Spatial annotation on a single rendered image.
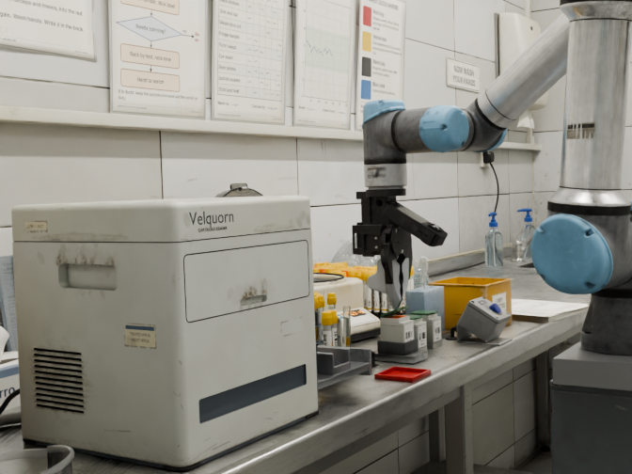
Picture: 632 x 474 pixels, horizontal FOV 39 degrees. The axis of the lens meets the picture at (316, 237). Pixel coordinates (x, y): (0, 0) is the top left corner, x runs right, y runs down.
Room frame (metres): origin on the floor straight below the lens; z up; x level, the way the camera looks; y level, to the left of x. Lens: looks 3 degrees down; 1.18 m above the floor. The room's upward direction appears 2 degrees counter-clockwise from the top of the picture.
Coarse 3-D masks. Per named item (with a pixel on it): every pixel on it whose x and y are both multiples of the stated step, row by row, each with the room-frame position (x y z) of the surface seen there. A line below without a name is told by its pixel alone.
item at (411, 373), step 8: (392, 368) 1.45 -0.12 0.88; (400, 368) 1.45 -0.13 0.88; (408, 368) 1.44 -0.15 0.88; (376, 376) 1.40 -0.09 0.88; (384, 376) 1.39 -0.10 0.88; (392, 376) 1.39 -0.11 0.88; (400, 376) 1.38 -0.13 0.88; (408, 376) 1.41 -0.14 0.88; (416, 376) 1.38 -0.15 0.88; (424, 376) 1.40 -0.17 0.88
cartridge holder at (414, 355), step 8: (384, 344) 1.54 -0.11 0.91; (392, 344) 1.53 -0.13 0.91; (400, 344) 1.52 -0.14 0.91; (408, 344) 1.53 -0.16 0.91; (416, 344) 1.55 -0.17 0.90; (376, 352) 1.56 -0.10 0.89; (384, 352) 1.54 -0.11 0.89; (392, 352) 1.53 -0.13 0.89; (400, 352) 1.52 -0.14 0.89; (408, 352) 1.53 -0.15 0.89; (416, 352) 1.55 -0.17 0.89; (424, 352) 1.54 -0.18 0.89; (376, 360) 1.55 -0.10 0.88; (384, 360) 1.54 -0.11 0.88; (392, 360) 1.53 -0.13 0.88; (400, 360) 1.52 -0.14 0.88; (408, 360) 1.51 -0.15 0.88; (416, 360) 1.51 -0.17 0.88
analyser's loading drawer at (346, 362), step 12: (324, 348) 1.32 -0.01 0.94; (336, 348) 1.31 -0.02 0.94; (348, 348) 1.30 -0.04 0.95; (360, 348) 1.35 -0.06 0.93; (324, 360) 1.26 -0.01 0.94; (336, 360) 1.31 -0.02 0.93; (348, 360) 1.30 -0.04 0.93; (360, 360) 1.35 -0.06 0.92; (324, 372) 1.26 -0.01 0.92; (336, 372) 1.26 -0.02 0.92; (348, 372) 1.28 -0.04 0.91; (360, 372) 1.32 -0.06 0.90; (324, 384) 1.24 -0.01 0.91
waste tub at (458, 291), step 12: (456, 276) 1.97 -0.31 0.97; (444, 288) 1.85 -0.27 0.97; (456, 288) 1.83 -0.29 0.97; (468, 288) 1.81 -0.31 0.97; (480, 288) 1.80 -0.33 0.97; (492, 288) 1.82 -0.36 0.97; (504, 288) 1.87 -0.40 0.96; (444, 300) 1.85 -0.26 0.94; (456, 300) 1.83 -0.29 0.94; (468, 300) 1.81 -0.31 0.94; (492, 300) 1.82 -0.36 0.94; (504, 300) 1.87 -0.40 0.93; (456, 312) 1.83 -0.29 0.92
